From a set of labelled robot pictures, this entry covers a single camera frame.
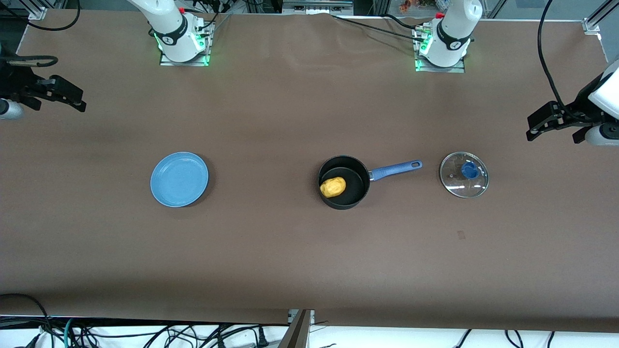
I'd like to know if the glass lid with blue knob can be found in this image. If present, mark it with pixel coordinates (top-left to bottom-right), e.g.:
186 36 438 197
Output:
439 151 489 199

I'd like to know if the yellow potato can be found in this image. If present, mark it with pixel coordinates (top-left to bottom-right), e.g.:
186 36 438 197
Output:
320 176 347 199

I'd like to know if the blue round plate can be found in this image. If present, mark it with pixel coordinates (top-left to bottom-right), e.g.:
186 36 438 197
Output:
150 152 209 208

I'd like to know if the brown table cover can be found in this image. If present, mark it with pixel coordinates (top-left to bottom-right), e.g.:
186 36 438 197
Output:
0 9 619 334

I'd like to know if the grey box with ports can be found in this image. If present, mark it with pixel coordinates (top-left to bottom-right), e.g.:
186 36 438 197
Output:
282 0 354 15

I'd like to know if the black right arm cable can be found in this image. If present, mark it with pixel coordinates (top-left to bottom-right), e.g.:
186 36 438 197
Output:
0 0 81 68

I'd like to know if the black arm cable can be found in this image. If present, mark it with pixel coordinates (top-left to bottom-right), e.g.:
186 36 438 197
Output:
0 0 81 68
538 0 583 119

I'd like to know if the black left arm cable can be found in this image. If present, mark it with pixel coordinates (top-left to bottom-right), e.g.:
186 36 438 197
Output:
538 0 583 119

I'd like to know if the aluminium frame corner profile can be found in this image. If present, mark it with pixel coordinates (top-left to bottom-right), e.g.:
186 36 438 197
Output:
582 0 619 34

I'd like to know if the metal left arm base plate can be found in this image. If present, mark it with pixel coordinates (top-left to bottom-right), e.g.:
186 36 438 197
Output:
412 24 466 73

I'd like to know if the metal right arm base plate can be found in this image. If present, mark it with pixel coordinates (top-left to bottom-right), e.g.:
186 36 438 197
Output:
159 18 214 67

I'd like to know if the black pot with blue handle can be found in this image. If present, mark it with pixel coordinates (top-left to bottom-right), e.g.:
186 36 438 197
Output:
317 155 423 211

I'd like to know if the black cable lying between bases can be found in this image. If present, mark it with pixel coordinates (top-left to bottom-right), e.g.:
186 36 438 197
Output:
332 14 422 40

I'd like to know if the looped black floor cable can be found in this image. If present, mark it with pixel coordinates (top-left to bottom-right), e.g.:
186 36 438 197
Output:
0 293 55 348

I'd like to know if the aluminium profile post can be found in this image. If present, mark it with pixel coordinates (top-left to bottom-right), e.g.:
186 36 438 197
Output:
278 309 315 348

